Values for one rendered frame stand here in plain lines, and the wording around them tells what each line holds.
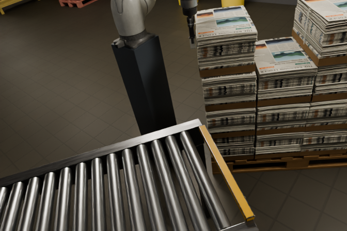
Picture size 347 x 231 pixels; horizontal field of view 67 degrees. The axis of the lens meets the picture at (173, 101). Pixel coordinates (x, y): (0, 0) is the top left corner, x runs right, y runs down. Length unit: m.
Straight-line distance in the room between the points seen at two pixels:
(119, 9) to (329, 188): 1.67
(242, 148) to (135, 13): 1.06
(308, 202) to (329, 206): 0.11
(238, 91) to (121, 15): 0.73
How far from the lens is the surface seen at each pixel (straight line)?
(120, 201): 1.01
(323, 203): 1.94
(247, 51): 1.36
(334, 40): 1.46
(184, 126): 1.17
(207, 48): 1.31
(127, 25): 1.44
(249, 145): 1.78
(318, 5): 1.57
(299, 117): 1.67
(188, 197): 0.95
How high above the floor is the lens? 1.60
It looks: 37 degrees down
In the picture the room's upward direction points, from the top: 11 degrees counter-clockwise
